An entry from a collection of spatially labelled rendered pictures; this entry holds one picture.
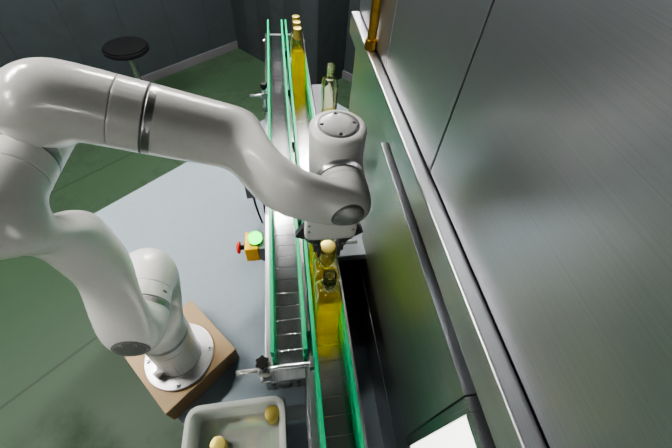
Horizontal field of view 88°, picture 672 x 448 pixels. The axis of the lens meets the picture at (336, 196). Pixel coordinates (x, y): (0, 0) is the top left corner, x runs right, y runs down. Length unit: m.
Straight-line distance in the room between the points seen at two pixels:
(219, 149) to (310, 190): 0.13
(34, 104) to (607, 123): 0.52
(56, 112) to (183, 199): 1.23
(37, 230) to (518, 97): 0.59
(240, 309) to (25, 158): 0.90
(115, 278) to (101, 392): 1.52
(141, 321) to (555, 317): 0.69
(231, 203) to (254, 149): 1.16
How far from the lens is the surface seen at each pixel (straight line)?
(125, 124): 0.47
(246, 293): 1.36
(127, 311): 0.80
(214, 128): 0.47
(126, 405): 2.17
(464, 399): 0.51
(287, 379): 0.93
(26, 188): 0.59
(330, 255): 0.74
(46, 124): 0.50
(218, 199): 1.63
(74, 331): 2.43
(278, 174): 0.44
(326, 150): 0.49
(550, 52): 0.37
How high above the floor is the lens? 1.95
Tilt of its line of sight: 49 degrees down
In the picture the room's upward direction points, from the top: 5 degrees clockwise
